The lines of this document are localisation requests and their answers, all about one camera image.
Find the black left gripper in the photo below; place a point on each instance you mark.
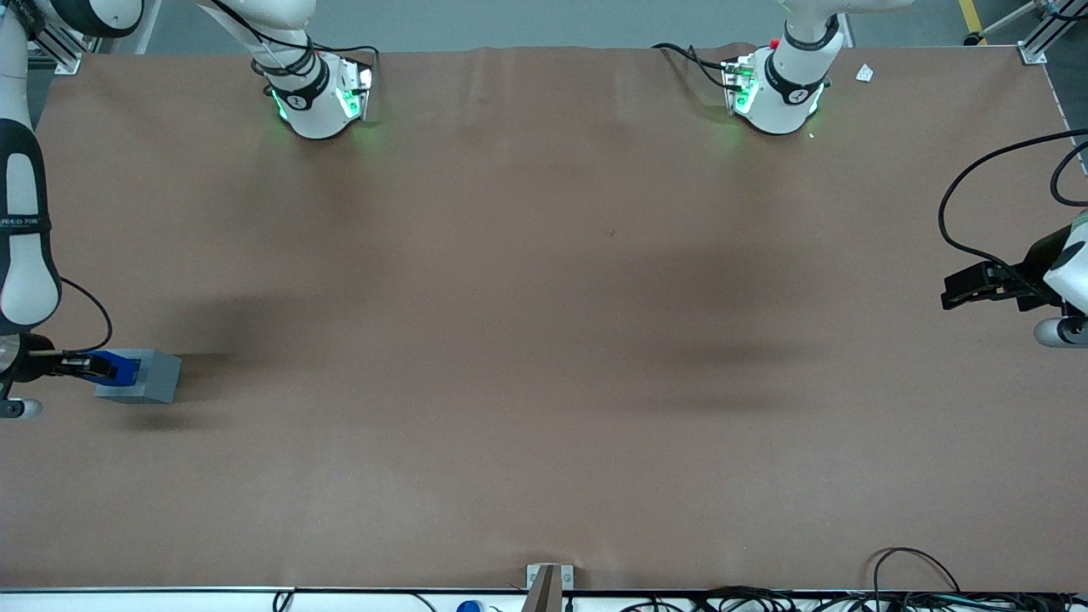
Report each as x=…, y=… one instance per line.
x=1031, y=274

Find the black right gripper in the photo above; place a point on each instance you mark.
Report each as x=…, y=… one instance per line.
x=36, y=364

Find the blue plastic part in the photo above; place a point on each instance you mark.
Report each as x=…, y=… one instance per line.
x=129, y=371

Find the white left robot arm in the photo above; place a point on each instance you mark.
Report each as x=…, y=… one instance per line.
x=782, y=93

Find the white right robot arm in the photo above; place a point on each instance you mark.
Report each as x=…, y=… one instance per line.
x=25, y=255

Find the gray square base block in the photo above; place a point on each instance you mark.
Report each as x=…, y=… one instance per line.
x=163, y=378

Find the small white paper scrap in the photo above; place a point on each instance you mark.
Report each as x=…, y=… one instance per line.
x=864, y=73

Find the metal stand leg black foot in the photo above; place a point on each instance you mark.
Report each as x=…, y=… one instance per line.
x=974, y=38

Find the brown table mat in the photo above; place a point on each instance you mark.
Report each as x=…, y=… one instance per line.
x=544, y=357

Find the blue round cap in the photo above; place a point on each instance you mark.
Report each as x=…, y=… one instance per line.
x=469, y=607

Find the aluminium frame post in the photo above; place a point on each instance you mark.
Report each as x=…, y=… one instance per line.
x=1033, y=53
x=68, y=64

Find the white table edge rail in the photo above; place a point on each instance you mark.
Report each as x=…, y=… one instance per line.
x=170, y=602

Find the grey metal edge bracket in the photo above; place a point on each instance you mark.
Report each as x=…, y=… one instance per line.
x=534, y=576

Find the brown upright post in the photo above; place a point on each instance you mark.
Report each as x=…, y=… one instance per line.
x=546, y=595

